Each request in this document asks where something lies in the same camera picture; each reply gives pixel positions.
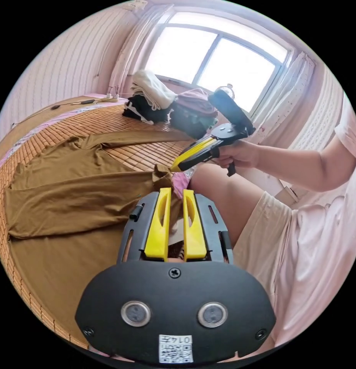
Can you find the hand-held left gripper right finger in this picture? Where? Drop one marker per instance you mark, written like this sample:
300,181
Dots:
193,230

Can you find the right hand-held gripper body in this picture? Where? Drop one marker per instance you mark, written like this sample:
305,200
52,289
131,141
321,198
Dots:
224,135

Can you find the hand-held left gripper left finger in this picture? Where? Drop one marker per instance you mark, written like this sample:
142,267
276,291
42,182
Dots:
158,227

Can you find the brown long sleeve shirt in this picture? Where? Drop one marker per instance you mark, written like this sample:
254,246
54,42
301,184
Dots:
65,201

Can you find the person's right forearm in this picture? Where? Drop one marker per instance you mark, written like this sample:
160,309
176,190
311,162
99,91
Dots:
299,164

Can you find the person's right hand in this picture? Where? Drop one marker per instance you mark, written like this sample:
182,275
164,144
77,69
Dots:
240,154

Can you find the pile of clothes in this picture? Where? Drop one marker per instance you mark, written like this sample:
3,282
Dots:
154,101

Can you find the pale pink curtain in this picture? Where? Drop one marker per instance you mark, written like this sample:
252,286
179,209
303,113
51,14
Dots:
137,49
284,95

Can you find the window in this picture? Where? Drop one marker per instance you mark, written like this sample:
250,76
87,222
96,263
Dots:
212,54

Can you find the white power strip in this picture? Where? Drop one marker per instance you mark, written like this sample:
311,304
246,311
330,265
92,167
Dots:
112,97

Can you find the person's body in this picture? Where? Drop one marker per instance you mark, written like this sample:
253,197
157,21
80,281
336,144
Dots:
310,259

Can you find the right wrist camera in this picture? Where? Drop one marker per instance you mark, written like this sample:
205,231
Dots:
230,108

